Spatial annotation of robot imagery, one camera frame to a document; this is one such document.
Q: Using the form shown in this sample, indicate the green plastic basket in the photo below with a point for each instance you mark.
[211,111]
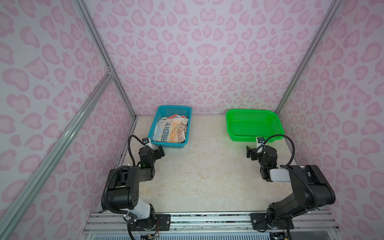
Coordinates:
[246,125]

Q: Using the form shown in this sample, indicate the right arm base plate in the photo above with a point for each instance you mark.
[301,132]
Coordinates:
[262,223]

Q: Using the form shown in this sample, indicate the left corner aluminium post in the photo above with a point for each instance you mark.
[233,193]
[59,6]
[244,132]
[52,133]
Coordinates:
[90,25]

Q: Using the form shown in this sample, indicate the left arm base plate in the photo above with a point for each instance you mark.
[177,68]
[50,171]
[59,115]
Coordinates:
[159,222]

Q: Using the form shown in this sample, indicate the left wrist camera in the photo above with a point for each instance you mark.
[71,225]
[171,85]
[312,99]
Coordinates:
[146,141]

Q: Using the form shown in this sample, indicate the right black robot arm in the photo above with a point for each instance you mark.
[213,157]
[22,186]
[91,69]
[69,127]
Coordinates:
[310,189]

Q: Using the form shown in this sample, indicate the left diagonal aluminium strut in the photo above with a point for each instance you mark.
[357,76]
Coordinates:
[19,207]

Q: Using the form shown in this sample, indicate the corner aluminium post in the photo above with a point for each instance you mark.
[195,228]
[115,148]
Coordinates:
[90,25]
[321,31]

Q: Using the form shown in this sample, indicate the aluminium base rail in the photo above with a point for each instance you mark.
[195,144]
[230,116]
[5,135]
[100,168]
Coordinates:
[317,225]

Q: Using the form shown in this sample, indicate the teal plastic basket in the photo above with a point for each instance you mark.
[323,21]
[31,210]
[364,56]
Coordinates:
[167,111]

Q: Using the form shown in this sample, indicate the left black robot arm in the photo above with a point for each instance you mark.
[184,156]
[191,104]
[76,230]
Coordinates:
[121,193]

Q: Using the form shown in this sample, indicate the right corner aluminium post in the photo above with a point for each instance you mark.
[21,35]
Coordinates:
[321,31]

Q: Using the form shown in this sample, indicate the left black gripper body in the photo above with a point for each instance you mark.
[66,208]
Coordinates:
[157,152]

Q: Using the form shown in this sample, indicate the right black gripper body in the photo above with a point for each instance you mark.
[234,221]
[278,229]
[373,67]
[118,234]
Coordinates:
[253,153]

